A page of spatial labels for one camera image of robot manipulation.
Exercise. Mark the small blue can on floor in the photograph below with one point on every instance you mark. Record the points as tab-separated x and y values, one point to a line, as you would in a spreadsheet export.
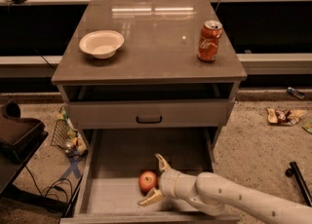
295	93

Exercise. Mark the green packet on floor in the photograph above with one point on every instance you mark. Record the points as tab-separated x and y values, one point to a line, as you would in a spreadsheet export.
308	126

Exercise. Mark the crumpled snack wrapper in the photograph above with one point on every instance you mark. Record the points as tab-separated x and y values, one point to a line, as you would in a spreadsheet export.
284	117

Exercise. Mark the orange soda can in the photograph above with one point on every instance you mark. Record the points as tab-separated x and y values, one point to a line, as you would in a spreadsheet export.
209	38

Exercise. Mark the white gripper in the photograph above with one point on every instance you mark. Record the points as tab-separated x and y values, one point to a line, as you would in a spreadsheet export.
167	180

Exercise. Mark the black metal leg with caster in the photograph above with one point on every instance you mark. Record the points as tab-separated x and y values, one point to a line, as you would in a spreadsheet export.
293	170

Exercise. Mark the grey drawer cabinet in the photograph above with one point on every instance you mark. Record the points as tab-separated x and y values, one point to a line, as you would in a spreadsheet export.
158	60

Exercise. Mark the dark tray on stand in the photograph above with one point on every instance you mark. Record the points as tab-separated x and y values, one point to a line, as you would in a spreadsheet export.
19	140

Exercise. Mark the closed top drawer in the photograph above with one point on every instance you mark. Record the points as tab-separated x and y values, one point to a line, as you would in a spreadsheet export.
122	114

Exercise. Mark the red apple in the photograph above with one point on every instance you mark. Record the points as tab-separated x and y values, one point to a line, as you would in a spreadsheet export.
147	181

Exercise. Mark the wire basket with items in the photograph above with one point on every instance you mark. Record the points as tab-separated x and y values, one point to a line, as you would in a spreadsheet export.
66	137

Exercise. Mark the black drawer handle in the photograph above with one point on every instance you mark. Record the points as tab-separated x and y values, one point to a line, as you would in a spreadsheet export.
149	119

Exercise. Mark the white paper bowl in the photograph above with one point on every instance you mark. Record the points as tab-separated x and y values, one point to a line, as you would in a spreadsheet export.
101	44

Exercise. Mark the open middle drawer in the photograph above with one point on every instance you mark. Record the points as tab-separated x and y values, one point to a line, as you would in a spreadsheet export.
109	189

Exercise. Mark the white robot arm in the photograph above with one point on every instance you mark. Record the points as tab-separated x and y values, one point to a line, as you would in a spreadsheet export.
210	193

